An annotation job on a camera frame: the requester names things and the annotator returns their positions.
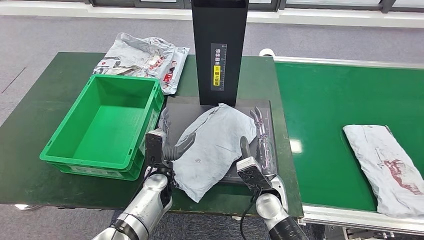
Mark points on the aluminium conveyor frame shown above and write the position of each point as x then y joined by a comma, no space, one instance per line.
348,218

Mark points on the green plastic crate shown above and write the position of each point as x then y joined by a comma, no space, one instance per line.
99,132

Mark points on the white table foot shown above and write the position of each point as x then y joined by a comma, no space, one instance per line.
28,206

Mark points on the crumpled silver printed mailer bag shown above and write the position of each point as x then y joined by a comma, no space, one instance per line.
132,56

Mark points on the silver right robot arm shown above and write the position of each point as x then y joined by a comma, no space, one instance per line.
275,212

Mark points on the flat white red-print mailer bag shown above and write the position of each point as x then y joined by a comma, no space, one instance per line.
174,70

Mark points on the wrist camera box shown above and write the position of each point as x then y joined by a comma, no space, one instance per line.
153,147
253,174

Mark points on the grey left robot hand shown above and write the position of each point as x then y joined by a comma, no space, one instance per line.
177,152

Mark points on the grey red-print parcel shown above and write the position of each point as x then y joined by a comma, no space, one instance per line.
387,165

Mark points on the dark window frame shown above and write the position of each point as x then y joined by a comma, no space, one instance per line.
159,4

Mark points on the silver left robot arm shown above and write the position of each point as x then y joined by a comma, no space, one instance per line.
145,205

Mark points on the green conveyor belt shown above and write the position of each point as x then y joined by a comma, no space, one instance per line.
331,99

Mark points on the pale grey mailer parcel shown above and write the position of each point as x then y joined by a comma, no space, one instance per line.
215,149

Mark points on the black inbound scanner machine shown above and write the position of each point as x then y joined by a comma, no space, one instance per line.
218,26

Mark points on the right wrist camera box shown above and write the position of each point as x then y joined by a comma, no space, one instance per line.
253,174

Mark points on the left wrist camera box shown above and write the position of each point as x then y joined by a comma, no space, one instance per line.
153,147

